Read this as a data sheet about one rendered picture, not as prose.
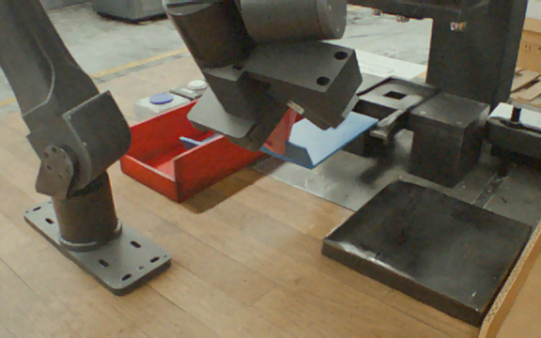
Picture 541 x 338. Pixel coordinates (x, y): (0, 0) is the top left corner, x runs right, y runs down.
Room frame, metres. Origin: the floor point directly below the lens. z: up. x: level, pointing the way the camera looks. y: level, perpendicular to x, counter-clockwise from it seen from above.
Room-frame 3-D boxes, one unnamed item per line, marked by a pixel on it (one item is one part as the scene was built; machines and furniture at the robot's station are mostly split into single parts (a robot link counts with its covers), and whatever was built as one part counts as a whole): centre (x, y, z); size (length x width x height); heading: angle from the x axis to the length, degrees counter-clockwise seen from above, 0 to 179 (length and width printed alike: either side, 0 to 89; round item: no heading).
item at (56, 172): (0.43, 0.19, 1.00); 0.09 x 0.06 x 0.06; 160
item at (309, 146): (0.50, -0.04, 1.00); 0.15 x 0.07 x 0.03; 142
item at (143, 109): (0.76, 0.19, 0.90); 0.07 x 0.07 x 0.06; 51
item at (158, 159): (0.63, 0.08, 0.93); 0.25 x 0.12 x 0.06; 141
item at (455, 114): (0.63, -0.18, 0.98); 0.20 x 0.10 x 0.01; 51
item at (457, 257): (0.41, -0.16, 0.91); 0.17 x 0.16 x 0.02; 51
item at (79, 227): (0.43, 0.20, 0.94); 0.20 x 0.07 x 0.08; 51
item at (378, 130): (0.55, -0.14, 0.98); 0.07 x 0.02 x 0.01; 141
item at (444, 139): (0.63, -0.18, 0.94); 0.20 x 0.10 x 0.07; 51
